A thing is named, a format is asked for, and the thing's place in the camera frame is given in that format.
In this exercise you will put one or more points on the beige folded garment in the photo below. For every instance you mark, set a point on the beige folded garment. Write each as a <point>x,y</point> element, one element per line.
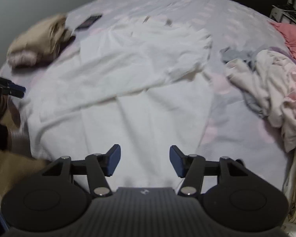
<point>37,39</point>

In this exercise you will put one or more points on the grey garment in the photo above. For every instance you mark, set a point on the grey garment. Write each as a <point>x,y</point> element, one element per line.
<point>234,54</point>

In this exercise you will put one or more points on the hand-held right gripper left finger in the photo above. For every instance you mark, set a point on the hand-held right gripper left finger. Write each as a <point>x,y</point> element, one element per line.
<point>113,160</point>

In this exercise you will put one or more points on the white t-shirt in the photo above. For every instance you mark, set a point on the white t-shirt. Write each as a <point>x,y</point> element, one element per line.
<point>138,79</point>

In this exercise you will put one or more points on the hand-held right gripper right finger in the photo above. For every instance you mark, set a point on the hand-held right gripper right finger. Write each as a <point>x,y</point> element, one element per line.
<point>176,161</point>

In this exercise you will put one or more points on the dark brown garment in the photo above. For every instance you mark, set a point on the dark brown garment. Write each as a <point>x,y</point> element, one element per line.
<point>66,43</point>

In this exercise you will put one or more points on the purple fluffy towel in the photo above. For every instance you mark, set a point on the purple fluffy towel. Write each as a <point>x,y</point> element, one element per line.
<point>277,50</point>

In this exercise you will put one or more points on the cream garment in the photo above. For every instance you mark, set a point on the cream garment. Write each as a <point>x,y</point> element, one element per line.
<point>268,91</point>

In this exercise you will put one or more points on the black smartphone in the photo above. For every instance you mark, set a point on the black smartphone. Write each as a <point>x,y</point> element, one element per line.
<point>88,21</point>

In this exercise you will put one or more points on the white nightstand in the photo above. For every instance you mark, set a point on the white nightstand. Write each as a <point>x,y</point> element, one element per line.
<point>278,13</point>

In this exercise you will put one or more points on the bed with polka dot sheet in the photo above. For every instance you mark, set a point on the bed with polka dot sheet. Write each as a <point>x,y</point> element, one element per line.
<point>224,140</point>

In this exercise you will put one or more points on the pale pink folded garment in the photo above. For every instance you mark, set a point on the pale pink folded garment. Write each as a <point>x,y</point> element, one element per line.
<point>22,59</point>

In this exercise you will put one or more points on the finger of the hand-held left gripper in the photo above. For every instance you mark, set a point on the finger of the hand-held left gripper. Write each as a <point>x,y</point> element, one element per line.
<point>14,93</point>
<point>17,88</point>

